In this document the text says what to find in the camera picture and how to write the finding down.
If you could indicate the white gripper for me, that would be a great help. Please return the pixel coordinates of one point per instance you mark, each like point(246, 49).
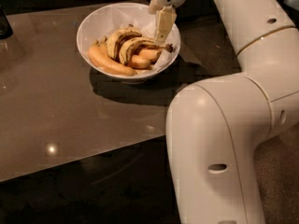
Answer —
point(166, 17)

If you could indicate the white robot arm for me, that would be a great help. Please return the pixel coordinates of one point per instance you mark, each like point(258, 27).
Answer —
point(214, 125)

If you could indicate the short yellow banana back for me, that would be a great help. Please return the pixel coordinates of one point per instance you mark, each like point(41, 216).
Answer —
point(150, 54)

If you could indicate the short yellow banana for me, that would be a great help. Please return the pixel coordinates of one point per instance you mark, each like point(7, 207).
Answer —
point(150, 54)
point(139, 62)

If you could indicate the spotted banana right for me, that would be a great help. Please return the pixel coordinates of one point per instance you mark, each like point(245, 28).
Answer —
point(130, 46)

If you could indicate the spotted banana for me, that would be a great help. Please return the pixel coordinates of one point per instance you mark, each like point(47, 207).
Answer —
point(117, 37)
point(130, 46)

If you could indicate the white bowl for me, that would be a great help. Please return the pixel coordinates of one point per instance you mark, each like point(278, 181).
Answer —
point(106, 20)

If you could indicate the spotted banana left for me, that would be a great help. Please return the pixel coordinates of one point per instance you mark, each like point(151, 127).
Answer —
point(117, 37)

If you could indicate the short yellow banana middle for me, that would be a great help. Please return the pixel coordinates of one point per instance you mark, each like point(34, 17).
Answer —
point(139, 62)

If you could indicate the long yellow banana front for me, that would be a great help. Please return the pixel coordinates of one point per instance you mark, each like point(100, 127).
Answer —
point(100, 59)

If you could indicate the dark object on table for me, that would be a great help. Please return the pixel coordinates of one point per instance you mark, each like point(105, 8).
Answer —
point(5, 28)

